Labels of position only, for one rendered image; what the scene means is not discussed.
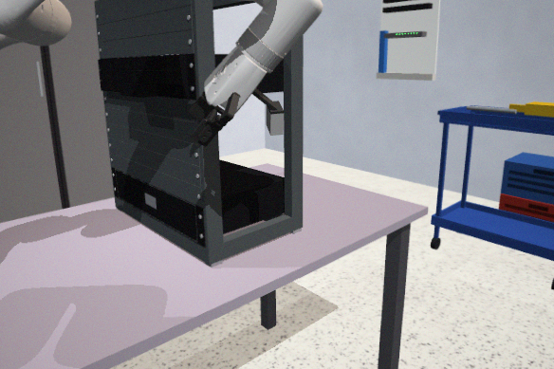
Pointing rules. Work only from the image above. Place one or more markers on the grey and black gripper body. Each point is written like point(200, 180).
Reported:
point(239, 73)

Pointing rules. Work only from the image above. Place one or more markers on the black server rack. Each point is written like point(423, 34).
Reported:
point(161, 177)

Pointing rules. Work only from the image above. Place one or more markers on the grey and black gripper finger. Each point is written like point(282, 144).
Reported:
point(207, 129)
point(200, 109)

